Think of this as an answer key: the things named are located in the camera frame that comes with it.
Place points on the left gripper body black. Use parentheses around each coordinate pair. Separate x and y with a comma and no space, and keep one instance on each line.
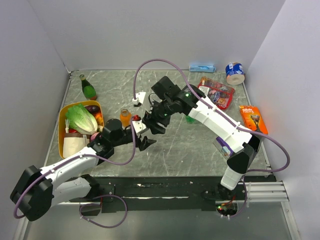
(126,137)

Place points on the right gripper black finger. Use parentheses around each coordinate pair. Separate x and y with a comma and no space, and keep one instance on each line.
(157,129)
(148,121)

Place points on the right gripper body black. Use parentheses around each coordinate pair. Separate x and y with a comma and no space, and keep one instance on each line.
(161,112)

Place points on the green plastic bottle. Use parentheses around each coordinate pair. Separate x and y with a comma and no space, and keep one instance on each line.
(190,120)

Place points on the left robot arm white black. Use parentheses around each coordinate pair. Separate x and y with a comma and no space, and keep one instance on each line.
(37,190)

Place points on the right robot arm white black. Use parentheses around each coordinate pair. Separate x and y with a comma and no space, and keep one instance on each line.
(192,102)

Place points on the orange juice bottle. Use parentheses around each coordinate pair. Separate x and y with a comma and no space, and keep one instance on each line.
(125,117)

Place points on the dark green glass bottle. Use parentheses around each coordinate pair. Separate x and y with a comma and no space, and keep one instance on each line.
(87,89)

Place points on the purple eggplant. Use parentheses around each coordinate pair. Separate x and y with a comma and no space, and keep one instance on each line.
(93,108)

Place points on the green lettuce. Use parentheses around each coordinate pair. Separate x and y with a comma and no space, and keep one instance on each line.
(81,120)

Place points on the blue tissue pack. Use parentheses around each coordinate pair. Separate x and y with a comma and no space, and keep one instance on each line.
(202,68)

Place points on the red snack bag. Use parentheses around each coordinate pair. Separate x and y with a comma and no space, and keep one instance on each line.
(219,94)

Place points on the yellow plastic basket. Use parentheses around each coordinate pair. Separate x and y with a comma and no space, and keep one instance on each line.
(62,121)

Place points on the purple chocolate bar box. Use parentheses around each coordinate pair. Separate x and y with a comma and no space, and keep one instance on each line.
(223,147)

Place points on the toilet paper roll blue wrap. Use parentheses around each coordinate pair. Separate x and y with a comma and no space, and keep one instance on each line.
(235,74)

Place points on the orange razor package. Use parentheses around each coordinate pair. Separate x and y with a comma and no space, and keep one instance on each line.
(252,118)

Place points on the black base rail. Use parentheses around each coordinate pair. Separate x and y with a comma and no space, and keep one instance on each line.
(160,193)

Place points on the aluminium frame rail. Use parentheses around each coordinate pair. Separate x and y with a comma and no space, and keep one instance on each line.
(266,192)

